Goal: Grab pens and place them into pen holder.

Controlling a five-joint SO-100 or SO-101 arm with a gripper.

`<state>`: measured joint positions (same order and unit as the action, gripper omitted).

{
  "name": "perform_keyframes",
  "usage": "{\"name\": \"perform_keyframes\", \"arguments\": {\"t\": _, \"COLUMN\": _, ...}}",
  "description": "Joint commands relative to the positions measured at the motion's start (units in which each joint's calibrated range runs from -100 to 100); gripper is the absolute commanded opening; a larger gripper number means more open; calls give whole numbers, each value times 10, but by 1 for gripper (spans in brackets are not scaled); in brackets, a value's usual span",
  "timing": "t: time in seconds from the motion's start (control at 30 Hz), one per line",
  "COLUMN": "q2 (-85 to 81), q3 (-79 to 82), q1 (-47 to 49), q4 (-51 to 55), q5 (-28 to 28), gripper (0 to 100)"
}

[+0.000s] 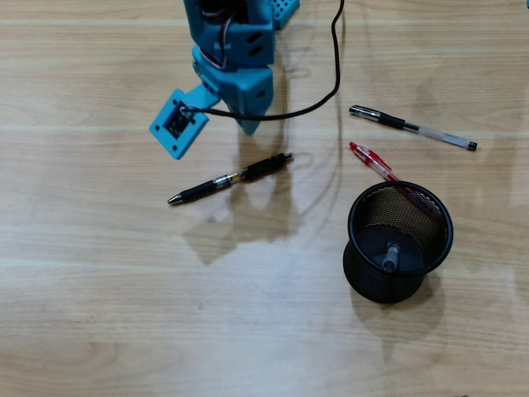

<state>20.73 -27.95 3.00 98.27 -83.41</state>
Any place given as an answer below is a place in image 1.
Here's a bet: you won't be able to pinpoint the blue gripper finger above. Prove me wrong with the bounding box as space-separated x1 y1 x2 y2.
221 81 275 136

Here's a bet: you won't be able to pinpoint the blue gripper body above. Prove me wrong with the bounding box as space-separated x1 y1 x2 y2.
192 45 275 103

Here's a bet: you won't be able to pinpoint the black retractable pen yellow band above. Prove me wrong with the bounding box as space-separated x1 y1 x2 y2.
166 151 295 207

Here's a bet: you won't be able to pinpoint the red retractable pen white grip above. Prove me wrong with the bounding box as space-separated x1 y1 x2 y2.
349 141 438 218

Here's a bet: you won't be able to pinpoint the clear barrel pen black cap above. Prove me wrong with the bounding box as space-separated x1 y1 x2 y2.
348 103 479 153

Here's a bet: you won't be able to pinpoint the black mesh pen holder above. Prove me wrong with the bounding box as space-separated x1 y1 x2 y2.
341 179 455 304

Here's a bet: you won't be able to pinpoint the red white servo wires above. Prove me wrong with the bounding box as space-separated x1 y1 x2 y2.
195 11 233 69

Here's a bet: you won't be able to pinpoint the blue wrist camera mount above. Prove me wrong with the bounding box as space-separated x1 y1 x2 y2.
149 82 220 161

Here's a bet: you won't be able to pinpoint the black camera cable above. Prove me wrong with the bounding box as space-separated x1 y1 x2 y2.
203 0 346 122

